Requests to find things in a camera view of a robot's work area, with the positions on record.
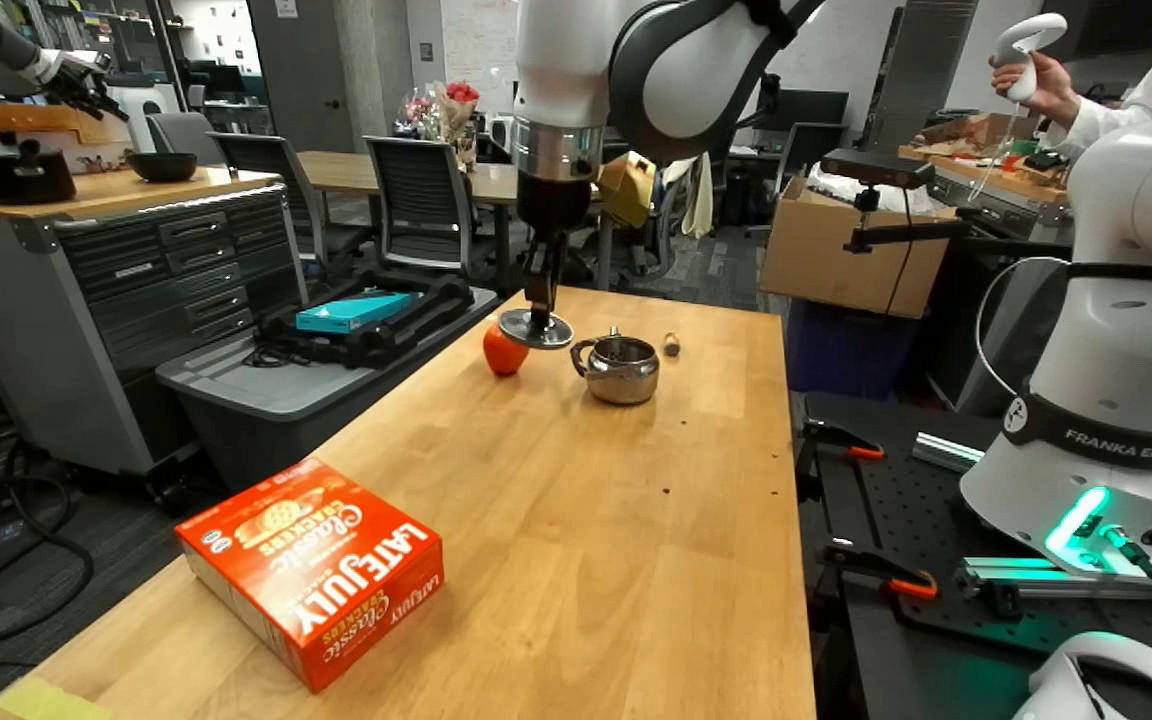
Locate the orange handled clamp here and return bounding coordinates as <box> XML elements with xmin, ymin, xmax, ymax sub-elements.
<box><xmin>805</xmin><ymin>414</ymin><xmax>887</xmax><ymax>462</ymax></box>

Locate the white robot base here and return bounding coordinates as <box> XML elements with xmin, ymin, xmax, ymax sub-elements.
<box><xmin>961</xmin><ymin>116</ymin><xmax>1152</xmax><ymax>579</ymax></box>

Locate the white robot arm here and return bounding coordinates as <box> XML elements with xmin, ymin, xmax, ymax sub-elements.
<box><xmin>501</xmin><ymin>0</ymin><xmax>828</xmax><ymax>348</ymax></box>

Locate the cardboard box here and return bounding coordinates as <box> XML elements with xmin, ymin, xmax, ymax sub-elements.
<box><xmin>762</xmin><ymin>184</ymin><xmax>953</xmax><ymax>321</ymax></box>

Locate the orange cracker box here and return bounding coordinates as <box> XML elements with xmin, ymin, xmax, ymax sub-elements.
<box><xmin>175</xmin><ymin>458</ymin><xmax>443</xmax><ymax>690</ymax></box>

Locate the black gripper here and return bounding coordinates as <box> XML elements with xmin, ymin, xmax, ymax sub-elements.
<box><xmin>515</xmin><ymin>177</ymin><xmax>591</xmax><ymax>332</ymax></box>

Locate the grey office chair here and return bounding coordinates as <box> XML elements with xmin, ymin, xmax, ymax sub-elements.
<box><xmin>368</xmin><ymin>134</ymin><xmax>474</xmax><ymax>272</ymax></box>

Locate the grey drawer cabinet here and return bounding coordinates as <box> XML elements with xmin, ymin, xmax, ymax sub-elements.
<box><xmin>0</xmin><ymin>166</ymin><xmax>310</xmax><ymax>476</ymax></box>

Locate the red apple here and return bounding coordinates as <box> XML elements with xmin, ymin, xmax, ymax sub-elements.
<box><xmin>480</xmin><ymin>328</ymin><xmax>527</xmax><ymax>380</ymax></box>

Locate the small metal object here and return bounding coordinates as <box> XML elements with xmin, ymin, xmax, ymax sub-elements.
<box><xmin>665</xmin><ymin>332</ymin><xmax>681</xmax><ymax>360</ymax></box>

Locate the black bowl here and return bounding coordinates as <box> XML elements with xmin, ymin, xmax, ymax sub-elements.
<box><xmin>126</xmin><ymin>148</ymin><xmax>195</xmax><ymax>184</ymax></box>

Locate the teal case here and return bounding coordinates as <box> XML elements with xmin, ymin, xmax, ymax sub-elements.
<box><xmin>291</xmin><ymin>291</ymin><xmax>418</xmax><ymax>334</ymax></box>

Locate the stainless steel kettle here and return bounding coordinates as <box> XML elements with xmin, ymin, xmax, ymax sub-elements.
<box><xmin>569</xmin><ymin>332</ymin><xmax>659</xmax><ymax>409</ymax></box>

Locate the steel kettle lid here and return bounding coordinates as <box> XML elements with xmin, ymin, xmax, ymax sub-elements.
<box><xmin>498</xmin><ymin>309</ymin><xmax>574</xmax><ymax>350</ymax></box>

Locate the grey plastic bin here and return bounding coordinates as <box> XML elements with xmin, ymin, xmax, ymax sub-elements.
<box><xmin>157</xmin><ymin>272</ymin><xmax>498</xmax><ymax>482</ymax></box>

